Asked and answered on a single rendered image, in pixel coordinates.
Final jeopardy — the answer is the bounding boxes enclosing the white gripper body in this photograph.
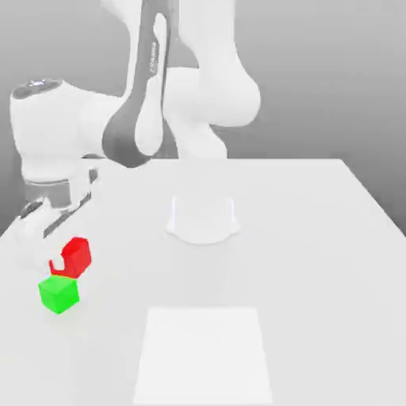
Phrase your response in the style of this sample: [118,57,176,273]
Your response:
[14,190,94,268]

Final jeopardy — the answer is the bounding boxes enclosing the small red cube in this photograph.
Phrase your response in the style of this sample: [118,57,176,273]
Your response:
[48,236,93,280]

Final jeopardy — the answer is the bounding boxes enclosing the small green cube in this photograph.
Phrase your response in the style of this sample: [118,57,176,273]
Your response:
[37,274,81,316]

